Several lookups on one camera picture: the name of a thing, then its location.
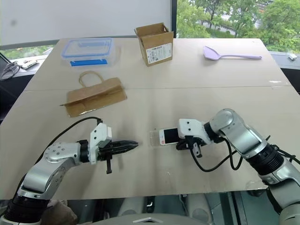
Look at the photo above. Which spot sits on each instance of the lilac plastic spatula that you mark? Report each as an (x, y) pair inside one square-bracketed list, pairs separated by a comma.
[(211, 53)]

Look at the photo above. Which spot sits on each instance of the silver robot torso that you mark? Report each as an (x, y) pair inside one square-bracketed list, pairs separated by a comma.
[(150, 220)]

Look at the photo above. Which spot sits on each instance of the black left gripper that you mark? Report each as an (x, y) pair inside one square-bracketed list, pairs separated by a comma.
[(105, 152)]

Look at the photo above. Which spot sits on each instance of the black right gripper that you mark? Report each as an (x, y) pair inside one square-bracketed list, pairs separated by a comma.
[(191, 143)]

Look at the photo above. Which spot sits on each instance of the white smartphone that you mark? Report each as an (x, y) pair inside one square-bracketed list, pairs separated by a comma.
[(169, 136)]

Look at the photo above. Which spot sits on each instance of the brown paper bag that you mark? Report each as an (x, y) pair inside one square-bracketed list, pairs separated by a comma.
[(98, 96)]

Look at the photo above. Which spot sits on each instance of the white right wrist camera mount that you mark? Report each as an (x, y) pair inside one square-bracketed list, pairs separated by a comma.
[(189, 127)]

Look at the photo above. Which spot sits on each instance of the clear plastic phone case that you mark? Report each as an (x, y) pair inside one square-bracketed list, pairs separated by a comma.
[(154, 138)]

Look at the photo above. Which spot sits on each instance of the open cardboard box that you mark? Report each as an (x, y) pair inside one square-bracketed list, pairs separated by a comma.
[(155, 47)]

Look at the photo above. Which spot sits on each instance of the clear blue-lidded plastic container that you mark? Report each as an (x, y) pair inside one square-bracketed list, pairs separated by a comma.
[(86, 51)]

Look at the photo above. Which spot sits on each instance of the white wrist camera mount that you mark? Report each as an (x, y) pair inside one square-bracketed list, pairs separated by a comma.
[(189, 127), (99, 133)]

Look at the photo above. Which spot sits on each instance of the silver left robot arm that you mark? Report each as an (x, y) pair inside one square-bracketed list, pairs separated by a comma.
[(56, 152)]

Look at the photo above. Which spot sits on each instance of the dark window pillar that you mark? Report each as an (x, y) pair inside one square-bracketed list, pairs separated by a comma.
[(173, 18)]

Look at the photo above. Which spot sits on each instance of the small white block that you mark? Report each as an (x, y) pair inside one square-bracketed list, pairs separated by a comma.
[(292, 56)]

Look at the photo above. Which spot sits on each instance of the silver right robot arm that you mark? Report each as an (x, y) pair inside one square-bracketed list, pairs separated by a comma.
[(236, 131)]

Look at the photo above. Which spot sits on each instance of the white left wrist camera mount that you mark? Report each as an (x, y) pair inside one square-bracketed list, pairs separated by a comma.
[(99, 133)]

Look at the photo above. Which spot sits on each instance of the white power strip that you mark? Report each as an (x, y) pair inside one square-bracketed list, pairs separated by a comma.
[(28, 64)]

